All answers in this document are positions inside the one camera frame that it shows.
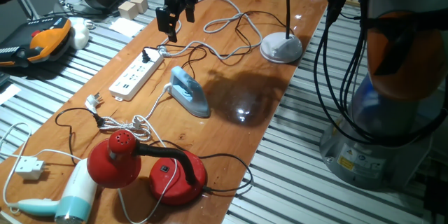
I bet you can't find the white and blue hair dryer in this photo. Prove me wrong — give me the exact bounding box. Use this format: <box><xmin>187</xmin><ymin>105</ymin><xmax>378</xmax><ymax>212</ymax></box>
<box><xmin>7</xmin><ymin>158</ymin><xmax>98</xmax><ymax>224</ymax></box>

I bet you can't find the red desk lamp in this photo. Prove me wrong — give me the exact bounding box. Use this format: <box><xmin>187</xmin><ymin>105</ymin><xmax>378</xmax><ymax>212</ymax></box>
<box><xmin>86</xmin><ymin>129</ymin><xmax>207</xmax><ymax>207</ymax></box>

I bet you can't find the orange and black teach pendant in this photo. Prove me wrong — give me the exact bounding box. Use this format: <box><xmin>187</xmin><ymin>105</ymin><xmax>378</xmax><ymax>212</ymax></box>
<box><xmin>0</xmin><ymin>15</ymin><xmax>73</xmax><ymax>69</ymax></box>

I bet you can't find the white rounded plastic device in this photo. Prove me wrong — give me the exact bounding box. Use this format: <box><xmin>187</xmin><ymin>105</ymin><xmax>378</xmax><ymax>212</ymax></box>
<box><xmin>68</xmin><ymin>16</ymin><xmax>90</xmax><ymax>50</ymax></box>

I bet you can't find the white power strip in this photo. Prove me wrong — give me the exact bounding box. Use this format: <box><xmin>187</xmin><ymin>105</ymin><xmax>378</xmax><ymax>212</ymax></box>
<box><xmin>108</xmin><ymin>48</ymin><xmax>165</xmax><ymax>102</ymax></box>

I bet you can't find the glossy wooden board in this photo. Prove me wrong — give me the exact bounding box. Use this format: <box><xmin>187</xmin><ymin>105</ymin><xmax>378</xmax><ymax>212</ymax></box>
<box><xmin>0</xmin><ymin>0</ymin><xmax>329</xmax><ymax>224</ymax></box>

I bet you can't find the braided iron cord white plug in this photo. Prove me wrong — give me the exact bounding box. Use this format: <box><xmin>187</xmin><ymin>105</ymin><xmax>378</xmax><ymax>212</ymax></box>
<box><xmin>85</xmin><ymin>83</ymin><xmax>173</xmax><ymax>142</ymax></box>

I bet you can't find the thin black lamp cord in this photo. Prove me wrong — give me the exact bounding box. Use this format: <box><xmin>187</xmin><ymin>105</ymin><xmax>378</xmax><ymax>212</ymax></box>
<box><xmin>141</xmin><ymin>10</ymin><xmax>290</xmax><ymax>80</ymax></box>

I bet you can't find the white cord square plug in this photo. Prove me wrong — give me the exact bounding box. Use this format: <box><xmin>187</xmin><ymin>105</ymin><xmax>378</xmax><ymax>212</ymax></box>
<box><xmin>0</xmin><ymin>122</ymin><xmax>83</xmax><ymax>215</ymax></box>

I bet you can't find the white paper sheet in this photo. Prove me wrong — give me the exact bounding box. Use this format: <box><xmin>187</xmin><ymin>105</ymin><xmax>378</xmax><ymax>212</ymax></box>
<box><xmin>0</xmin><ymin>83</ymin><xmax>22</xmax><ymax>106</ymax></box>
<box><xmin>108</xmin><ymin>17</ymin><xmax>144</xmax><ymax>39</ymax></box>

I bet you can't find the black cord with black plug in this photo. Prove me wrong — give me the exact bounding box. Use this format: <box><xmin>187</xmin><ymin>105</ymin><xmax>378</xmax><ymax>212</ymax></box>
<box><xmin>55</xmin><ymin>107</ymin><xmax>253</xmax><ymax>194</ymax></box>

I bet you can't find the white desk lamp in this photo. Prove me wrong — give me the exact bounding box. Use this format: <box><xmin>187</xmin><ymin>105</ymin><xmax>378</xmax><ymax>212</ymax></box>
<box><xmin>246</xmin><ymin>0</ymin><xmax>304</xmax><ymax>64</ymax></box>

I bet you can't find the thin white power cord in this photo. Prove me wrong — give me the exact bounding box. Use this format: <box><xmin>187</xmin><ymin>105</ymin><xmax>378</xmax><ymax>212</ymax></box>
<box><xmin>117</xmin><ymin>114</ymin><xmax>179</xmax><ymax>224</ymax></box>

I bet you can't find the light blue clothes iron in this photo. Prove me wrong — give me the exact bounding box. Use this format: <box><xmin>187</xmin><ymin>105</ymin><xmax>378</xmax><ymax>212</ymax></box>
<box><xmin>167</xmin><ymin>65</ymin><xmax>211</xmax><ymax>119</ymax></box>

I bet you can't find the small wooden cube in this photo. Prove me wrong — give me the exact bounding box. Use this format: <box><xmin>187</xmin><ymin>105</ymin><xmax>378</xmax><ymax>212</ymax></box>
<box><xmin>118</xmin><ymin>1</ymin><xmax>139</xmax><ymax>21</ymax></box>
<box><xmin>129</xmin><ymin>0</ymin><xmax>149</xmax><ymax>14</ymax></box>

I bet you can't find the grey power strip cord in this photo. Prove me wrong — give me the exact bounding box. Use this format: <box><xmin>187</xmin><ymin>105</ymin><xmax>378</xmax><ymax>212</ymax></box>
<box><xmin>157</xmin><ymin>0</ymin><xmax>263</xmax><ymax>60</ymax></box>

